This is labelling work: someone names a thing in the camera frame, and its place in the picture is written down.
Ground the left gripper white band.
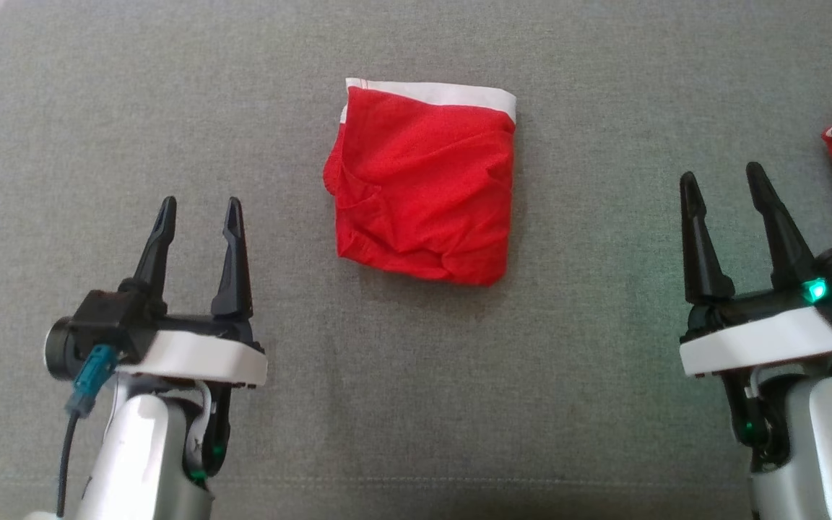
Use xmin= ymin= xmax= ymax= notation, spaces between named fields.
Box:
xmin=114 ymin=196 xmax=269 ymax=391

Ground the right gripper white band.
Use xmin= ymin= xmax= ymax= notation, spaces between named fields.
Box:
xmin=679 ymin=162 xmax=832 ymax=379

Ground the red shorts white stripe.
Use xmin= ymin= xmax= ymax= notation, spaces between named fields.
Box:
xmin=322 ymin=77 xmax=518 ymax=287

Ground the grey sofa seat cushion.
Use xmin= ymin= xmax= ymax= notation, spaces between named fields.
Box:
xmin=0 ymin=0 xmax=832 ymax=520

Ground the left black cable teal plug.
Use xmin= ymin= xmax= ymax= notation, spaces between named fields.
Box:
xmin=56 ymin=344 xmax=120 ymax=518

